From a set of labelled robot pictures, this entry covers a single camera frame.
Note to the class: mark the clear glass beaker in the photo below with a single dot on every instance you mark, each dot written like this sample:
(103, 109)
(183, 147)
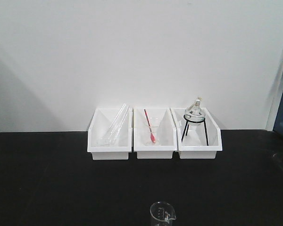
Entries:
(162, 214)

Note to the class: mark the small beaker in bin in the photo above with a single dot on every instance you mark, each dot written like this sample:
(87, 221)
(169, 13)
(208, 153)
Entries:
(155, 125)

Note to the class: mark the clear glass tubes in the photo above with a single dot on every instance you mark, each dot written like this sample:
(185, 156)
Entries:
(113, 131)

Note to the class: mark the middle white plastic bin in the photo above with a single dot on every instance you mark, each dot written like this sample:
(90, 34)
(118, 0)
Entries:
(167, 133)

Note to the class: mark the white plastic bin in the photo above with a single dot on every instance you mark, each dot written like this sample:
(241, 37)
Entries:
(194, 144)
(99, 125)
(167, 133)

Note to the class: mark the left white plastic bin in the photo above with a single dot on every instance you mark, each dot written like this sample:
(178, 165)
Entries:
(99, 125)

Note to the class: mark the glass alcohol lamp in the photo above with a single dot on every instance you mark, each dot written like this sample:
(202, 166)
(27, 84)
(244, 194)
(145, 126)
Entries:
(194, 113)

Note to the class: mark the black metal tripod stand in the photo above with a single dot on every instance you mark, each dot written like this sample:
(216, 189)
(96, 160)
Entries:
(187, 129)

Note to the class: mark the right white plastic bin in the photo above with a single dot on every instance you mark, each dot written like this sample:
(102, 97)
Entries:
(194, 144)

